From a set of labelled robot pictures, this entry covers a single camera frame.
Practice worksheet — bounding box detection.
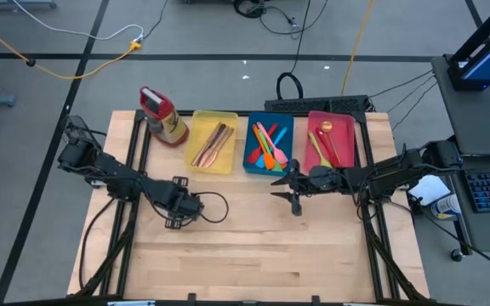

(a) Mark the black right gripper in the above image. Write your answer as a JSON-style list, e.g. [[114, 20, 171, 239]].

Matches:
[[270, 159, 343, 217]]

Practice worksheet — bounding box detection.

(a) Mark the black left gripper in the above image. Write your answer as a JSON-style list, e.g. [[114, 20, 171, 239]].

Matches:
[[163, 174, 206, 230]]

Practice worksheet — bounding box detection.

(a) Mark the green silicone spatula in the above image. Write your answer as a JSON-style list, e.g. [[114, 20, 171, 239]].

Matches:
[[258, 129, 285, 173]]

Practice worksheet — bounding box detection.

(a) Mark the pink silicone spatula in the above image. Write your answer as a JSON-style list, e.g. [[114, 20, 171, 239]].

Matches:
[[256, 122, 290, 166]]

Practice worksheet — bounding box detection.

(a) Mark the green silicone spoon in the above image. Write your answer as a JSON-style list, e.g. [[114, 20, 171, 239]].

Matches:
[[307, 130, 333, 169]]

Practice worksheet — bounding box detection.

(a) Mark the blue silicone spoon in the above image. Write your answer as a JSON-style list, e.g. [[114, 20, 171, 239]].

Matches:
[[256, 126, 289, 169]]

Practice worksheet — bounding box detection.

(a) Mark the copper knife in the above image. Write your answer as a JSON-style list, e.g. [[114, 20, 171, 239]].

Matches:
[[202, 126, 233, 168], [191, 122, 224, 167]]

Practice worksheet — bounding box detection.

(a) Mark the black knife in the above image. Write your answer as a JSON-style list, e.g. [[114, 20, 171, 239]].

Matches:
[[197, 123, 229, 168]]

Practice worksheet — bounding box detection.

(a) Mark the gold metal spoon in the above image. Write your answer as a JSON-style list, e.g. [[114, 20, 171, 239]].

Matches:
[[320, 121, 344, 167]]

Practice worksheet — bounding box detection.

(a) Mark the copper fork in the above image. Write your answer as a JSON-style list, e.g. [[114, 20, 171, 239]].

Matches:
[[209, 127, 236, 168]]

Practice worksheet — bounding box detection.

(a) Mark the blue plastic bin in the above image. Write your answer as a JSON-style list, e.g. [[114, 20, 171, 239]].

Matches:
[[242, 110, 295, 177]]

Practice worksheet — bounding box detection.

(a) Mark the pink plastic bin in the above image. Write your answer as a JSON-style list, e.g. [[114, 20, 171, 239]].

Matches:
[[303, 110, 356, 176]]

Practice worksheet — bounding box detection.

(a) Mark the yellow plastic bin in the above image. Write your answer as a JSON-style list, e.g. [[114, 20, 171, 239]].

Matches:
[[184, 110, 240, 176]]

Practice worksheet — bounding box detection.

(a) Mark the black mesh power box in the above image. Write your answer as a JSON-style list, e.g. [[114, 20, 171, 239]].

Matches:
[[62, 115, 101, 154]]

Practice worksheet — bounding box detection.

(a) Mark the white blue can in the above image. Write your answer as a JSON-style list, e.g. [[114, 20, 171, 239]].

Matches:
[[430, 193, 462, 221]]

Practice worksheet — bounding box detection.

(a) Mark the grey desk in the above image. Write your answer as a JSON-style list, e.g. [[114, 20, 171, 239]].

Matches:
[[430, 54, 490, 157]]

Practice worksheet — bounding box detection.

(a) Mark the grey cart base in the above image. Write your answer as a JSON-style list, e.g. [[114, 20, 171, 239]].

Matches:
[[0, 0, 58, 12]]

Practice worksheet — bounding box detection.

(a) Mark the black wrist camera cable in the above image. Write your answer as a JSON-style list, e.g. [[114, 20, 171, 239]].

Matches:
[[191, 191, 231, 224]]

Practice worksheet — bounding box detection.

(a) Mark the steel box grater red handle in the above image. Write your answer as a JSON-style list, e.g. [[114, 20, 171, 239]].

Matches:
[[139, 86, 190, 148]]

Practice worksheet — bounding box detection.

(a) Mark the black aluminium table frame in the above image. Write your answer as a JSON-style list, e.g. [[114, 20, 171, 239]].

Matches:
[[74, 108, 430, 303]]

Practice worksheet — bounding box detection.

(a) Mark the black coiled cable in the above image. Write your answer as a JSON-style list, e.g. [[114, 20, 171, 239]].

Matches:
[[275, 0, 314, 101]]

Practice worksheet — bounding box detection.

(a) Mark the thin black cable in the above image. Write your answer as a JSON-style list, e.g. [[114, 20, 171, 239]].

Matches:
[[390, 81, 439, 132], [367, 69, 436, 99], [385, 75, 436, 114]]

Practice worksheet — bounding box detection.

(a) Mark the yellow floor cable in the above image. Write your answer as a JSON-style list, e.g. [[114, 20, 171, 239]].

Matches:
[[0, 14, 143, 81], [340, 0, 375, 97]]

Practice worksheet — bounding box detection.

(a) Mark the black cable bundle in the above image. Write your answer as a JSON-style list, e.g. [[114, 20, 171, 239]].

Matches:
[[232, 0, 332, 40]]

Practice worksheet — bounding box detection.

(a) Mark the white floor cable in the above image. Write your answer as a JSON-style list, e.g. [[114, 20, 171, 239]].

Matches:
[[12, 0, 145, 43]]

